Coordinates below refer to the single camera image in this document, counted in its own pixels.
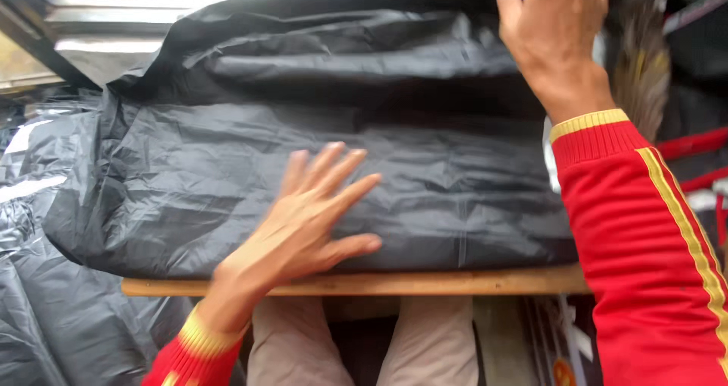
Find person's right hand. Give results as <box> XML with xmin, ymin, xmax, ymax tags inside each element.
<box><xmin>492</xmin><ymin>0</ymin><xmax>614</xmax><ymax>111</ymax></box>

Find person's left hand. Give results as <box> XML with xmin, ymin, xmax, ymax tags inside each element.
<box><xmin>213</xmin><ymin>141</ymin><xmax>383</xmax><ymax>300</ymax></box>

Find black plastic sheet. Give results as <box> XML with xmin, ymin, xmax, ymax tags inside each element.
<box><xmin>42</xmin><ymin>0</ymin><xmax>581</xmax><ymax>280</ymax></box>

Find grass broom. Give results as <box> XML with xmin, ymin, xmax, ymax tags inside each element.
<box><xmin>610</xmin><ymin>0</ymin><xmax>673</xmax><ymax>143</ymax></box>

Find white plastic piece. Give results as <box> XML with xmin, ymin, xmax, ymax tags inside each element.
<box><xmin>541</xmin><ymin>116</ymin><xmax>563</xmax><ymax>195</ymax></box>

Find black bag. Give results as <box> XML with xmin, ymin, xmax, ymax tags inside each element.
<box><xmin>660</xmin><ymin>0</ymin><xmax>728</xmax><ymax>94</ymax></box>

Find wooden board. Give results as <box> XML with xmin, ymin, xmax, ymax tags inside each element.
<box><xmin>121</xmin><ymin>263</ymin><xmax>592</xmax><ymax>297</ymax></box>

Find person's beige trousers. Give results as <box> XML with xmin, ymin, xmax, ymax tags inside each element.
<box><xmin>246</xmin><ymin>295</ymin><xmax>480</xmax><ymax>386</ymax></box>

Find heap of black plastic sheets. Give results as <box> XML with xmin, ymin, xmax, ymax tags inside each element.
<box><xmin>0</xmin><ymin>89</ymin><xmax>246</xmax><ymax>386</ymax></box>

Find heap of printed packets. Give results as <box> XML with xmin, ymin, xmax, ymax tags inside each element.
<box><xmin>522</xmin><ymin>295</ymin><xmax>605</xmax><ymax>386</ymax></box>

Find red strap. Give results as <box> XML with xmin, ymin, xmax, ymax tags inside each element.
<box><xmin>679</xmin><ymin>167</ymin><xmax>728</xmax><ymax>195</ymax></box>
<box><xmin>657</xmin><ymin>127</ymin><xmax>728</xmax><ymax>160</ymax></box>

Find window frame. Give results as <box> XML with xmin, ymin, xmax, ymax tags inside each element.
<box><xmin>0</xmin><ymin>0</ymin><xmax>194</xmax><ymax>94</ymax></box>

